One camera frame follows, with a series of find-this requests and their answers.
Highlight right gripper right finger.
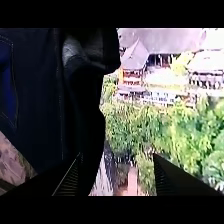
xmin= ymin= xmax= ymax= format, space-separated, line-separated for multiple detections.
xmin=152 ymin=153 xmax=224 ymax=197

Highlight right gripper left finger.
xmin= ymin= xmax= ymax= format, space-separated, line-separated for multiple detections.
xmin=0 ymin=152 xmax=85 ymax=197

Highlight dark blue jeans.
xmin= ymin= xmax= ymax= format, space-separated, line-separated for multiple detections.
xmin=0 ymin=28 xmax=122 ymax=197

